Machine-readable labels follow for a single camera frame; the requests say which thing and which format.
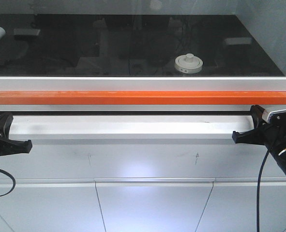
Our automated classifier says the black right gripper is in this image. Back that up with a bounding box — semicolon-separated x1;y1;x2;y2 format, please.
232;105;286;157

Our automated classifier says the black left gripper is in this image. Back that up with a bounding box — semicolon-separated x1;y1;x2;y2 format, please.
0;112;32;156

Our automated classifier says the orange sash handle bar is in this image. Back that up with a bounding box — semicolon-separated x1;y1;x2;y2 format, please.
0;91;286;105

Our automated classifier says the glass jar with white lid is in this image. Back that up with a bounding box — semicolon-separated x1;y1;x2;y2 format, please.
174;53;203;74

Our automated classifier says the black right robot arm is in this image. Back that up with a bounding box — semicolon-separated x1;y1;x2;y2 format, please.
232;105;286;175

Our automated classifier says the white cabinet door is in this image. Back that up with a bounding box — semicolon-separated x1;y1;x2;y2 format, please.
96;182;213;232

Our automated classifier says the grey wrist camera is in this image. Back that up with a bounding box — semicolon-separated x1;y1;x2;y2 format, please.
262;105;286;123

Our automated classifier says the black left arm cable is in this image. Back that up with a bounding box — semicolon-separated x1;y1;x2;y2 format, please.
0;164;16;198

